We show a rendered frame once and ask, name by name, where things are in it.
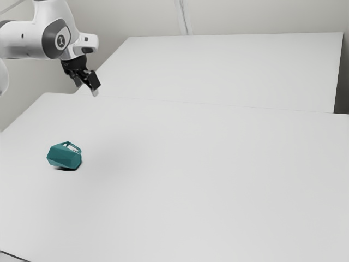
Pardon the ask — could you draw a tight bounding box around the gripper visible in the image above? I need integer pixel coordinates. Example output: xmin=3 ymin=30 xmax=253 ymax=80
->
xmin=60 ymin=55 xmax=102 ymax=97

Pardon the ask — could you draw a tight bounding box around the teal faceted mug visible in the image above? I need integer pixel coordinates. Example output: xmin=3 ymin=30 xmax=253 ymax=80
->
xmin=46 ymin=140 xmax=83 ymax=171

